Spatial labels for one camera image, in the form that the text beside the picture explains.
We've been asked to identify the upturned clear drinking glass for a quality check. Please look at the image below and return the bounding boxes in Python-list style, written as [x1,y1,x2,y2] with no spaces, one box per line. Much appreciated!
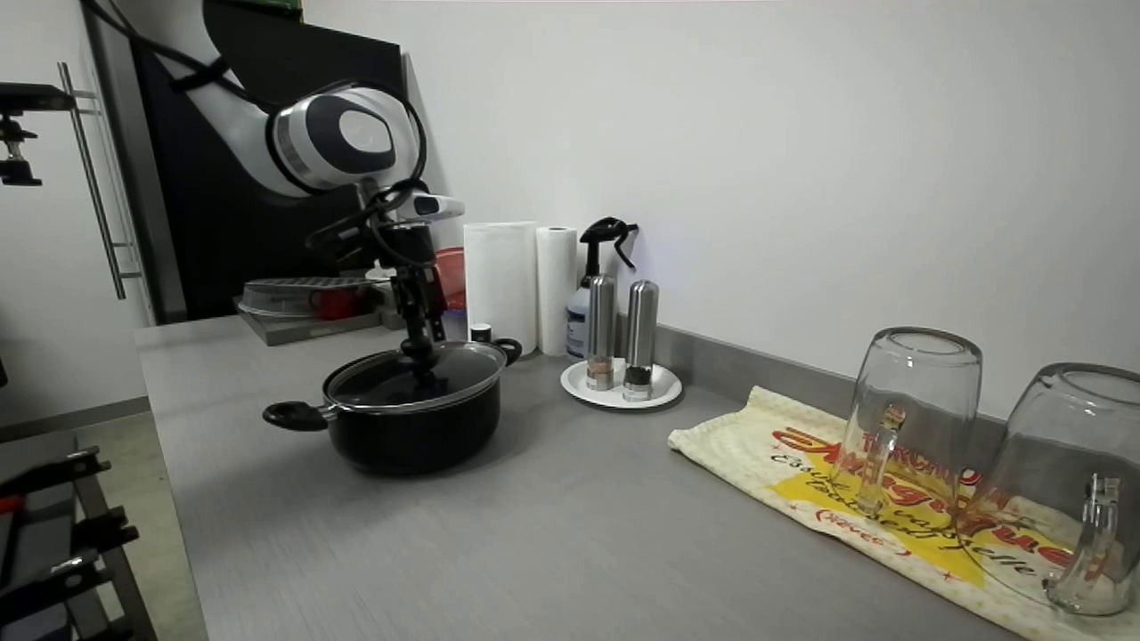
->
[834,328,988,526]
[988,362,1140,619]

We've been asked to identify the spray bottle with black trigger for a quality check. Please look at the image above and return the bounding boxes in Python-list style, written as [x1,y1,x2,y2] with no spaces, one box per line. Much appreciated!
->
[563,213,641,362]

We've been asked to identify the black bar clamp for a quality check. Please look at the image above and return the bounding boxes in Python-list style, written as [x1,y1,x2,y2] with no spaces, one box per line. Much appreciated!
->
[0,446,114,501]
[0,550,120,630]
[0,506,141,584]

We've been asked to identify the metal door handle bar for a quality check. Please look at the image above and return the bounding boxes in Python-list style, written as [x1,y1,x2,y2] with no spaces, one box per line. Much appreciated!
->
[54,62,146,304]

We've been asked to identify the clear container with orange lid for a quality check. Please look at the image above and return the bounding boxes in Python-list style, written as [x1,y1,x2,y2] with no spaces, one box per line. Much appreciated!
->
[233,273,384,328]

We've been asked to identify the steel spice grinder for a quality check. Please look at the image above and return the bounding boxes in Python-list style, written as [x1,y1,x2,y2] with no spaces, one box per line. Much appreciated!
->
[580,273,619,392]
[624,277,662,396]

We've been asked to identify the small white plate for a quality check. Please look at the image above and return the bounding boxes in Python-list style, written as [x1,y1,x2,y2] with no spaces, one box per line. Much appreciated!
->
[555,358,686,414]

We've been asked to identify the dark grey tray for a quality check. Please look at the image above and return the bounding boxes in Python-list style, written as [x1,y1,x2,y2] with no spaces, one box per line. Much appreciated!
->
[251,290,412,348]

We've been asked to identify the printed cream dish towel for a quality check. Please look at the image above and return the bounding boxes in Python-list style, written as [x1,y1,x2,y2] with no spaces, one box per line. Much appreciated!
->
[666,385,1140,641]

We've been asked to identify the black camera on mount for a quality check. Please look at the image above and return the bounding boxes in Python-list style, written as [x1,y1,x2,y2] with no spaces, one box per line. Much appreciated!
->
[0,79,80,189]

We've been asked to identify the stacked red lid containers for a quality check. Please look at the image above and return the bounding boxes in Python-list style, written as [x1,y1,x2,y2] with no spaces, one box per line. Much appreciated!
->
[431,247,470,345]

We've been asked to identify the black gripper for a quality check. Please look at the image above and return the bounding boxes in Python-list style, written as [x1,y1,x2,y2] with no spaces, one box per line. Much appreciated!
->
[373,219,451,358]

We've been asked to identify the black pot with handles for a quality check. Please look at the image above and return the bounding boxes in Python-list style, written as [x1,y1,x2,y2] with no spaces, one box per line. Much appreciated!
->
[261,336,526,480]

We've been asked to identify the narrow white paper towel roll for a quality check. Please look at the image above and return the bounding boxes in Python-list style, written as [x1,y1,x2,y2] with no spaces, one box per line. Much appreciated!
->
[533,224,583,359]

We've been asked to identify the wide white paper towel roll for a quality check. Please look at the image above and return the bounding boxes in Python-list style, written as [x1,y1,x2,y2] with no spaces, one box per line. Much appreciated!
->
[458,219,544,358]

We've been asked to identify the glass lid with black knob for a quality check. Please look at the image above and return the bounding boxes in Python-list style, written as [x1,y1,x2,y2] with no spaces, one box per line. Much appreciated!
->
[322,333,513,414]

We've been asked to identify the black refrigerator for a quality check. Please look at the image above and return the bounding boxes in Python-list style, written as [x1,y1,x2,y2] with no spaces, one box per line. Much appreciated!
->
[120,0,419,328]

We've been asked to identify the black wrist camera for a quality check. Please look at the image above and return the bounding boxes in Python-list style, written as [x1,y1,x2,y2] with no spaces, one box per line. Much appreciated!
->
[304,212,391,273]

